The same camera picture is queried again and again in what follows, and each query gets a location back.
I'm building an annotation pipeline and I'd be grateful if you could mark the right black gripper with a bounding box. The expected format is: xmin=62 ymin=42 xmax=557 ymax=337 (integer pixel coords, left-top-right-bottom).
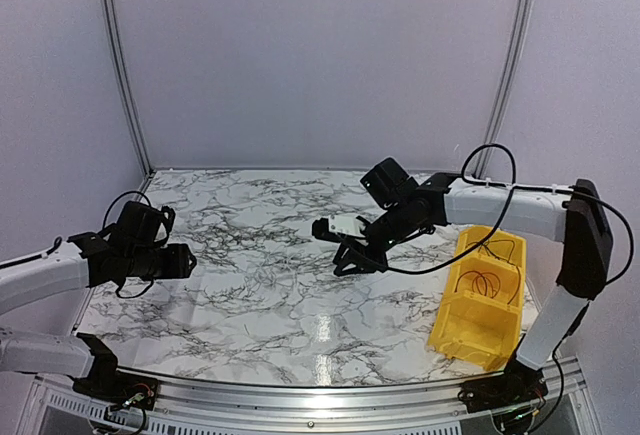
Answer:
xmin=334 ymin=201 xmax=416 ymax=275

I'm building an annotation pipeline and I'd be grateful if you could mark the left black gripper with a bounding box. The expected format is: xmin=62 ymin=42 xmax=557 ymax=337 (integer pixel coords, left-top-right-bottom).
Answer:
xmin=127 ymin=243 xmax=197 ymax=280

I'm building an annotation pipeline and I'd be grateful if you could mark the red cable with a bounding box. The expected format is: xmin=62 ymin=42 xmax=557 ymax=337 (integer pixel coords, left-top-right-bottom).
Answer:
xmin=453 ymin=269 xmax=501 ymax=299

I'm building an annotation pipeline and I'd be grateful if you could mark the thin black cable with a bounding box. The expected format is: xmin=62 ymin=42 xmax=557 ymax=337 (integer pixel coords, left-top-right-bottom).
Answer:
xmin=464 ymin=238 xmax=516 ymax=264

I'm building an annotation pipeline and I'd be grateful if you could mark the dark green cable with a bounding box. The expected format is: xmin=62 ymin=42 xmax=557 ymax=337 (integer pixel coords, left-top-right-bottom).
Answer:
xmin=504 ymin=264 xmax=524 ymax=309

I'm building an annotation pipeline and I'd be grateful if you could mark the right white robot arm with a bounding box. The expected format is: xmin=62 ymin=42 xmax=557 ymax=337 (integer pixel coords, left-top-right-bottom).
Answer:
xmin=324 ymin=172 xmax=613 ymax=403

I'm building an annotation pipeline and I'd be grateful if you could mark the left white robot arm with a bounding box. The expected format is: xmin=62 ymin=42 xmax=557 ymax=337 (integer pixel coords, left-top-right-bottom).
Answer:
xmin=1 ymin=232 xmax=197 ymax=400

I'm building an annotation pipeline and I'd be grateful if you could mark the yellow plastic bin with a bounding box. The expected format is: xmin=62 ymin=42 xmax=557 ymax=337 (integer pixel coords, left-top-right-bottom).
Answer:
xmin=428 ymin=230 xmax=527 ymax=372

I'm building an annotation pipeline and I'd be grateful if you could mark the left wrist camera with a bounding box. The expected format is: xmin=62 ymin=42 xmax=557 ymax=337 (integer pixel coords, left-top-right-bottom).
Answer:
xmin=99 ymin=201 xmax=176 ymax=254

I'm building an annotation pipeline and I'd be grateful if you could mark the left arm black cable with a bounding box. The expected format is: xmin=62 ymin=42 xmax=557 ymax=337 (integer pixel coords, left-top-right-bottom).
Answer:
xmin=0 ymin=190 xmax=156 ymax=301

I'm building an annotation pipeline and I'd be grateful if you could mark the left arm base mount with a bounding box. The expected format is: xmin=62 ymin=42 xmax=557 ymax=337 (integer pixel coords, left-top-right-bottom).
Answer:
xmin=72 ymin=333 xmax=159 ymax=410

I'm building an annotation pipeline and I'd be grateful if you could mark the aluminium front rail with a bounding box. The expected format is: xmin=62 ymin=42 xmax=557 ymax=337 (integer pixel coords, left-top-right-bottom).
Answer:
xmin=16 ymin=357 xmax=601 ymax=434

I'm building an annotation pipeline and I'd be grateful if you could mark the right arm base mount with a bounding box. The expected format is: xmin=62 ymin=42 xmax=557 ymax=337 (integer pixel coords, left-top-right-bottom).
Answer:
xmin=458 ymin=360 xmax=548 ymax=413

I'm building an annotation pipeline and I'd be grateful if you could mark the right aluminium frame post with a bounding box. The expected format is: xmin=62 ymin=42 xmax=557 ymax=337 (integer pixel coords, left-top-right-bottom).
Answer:
xmin=472 ymin=0 xmax=539 ymax=181

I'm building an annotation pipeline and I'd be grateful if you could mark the aluminium frame post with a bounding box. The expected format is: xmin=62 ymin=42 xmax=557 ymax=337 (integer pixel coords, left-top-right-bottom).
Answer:
xmin=101 ymin=0 xmax=154 ymax=178
xmin=472 ymin=0 xmax=539 ymax=181

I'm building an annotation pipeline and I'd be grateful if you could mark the left aluminium frame post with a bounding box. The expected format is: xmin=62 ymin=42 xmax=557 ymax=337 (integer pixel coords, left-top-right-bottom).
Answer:
xmin=101 ymin=0 xmax=154 ymax=178

